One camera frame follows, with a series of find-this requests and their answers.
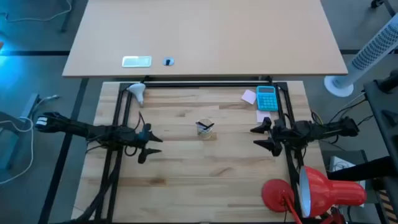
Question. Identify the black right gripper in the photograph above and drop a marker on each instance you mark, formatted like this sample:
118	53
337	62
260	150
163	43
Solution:
287	132

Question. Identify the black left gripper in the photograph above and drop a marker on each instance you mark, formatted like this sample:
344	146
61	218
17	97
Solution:
132	137

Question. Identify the white globe lightbulb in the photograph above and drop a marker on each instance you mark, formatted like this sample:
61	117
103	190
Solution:
137	90

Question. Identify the red desk lamp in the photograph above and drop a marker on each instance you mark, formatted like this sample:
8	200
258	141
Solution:
329	189

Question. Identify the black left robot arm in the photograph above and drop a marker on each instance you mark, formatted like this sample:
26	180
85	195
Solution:
77	127

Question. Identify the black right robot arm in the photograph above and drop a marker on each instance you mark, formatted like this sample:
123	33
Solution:
335	127

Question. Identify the pink sticky note pad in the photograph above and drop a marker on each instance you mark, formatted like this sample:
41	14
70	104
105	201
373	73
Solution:
248	96
262	115

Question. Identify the blue calculator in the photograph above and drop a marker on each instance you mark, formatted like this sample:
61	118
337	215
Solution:
266	99

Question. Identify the black pen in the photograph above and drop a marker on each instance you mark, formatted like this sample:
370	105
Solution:
210	126
201	124

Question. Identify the white paper sheet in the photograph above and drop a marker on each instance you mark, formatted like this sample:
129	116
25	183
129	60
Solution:
337	163

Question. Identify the black beam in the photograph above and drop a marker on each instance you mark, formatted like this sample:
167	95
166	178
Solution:
363	169

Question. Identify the beige wooden desk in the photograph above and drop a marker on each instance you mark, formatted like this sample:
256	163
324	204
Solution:
217	31

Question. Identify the black equipment cart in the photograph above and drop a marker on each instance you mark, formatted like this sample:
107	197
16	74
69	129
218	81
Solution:
382	124

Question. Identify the grey desk leg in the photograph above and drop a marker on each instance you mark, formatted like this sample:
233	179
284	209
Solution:
29	105

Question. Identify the white tower fan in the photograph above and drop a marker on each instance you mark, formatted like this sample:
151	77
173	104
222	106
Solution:
370	53

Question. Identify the dark metal desk leg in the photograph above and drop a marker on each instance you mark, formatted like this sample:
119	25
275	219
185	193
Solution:
66	18

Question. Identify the black chair base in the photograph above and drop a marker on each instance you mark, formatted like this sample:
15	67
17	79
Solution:
377	3

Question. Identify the black aluminium table frame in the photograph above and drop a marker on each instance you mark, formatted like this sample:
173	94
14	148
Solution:
202	84

